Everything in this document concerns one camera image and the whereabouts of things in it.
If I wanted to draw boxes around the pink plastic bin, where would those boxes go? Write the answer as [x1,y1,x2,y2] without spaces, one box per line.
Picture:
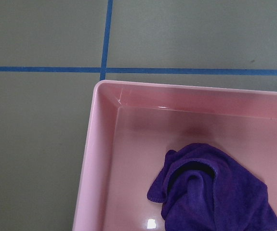
[73,80,277,231]

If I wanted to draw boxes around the purple cloth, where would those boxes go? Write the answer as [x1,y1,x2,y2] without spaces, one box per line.
[147,143,277,231]

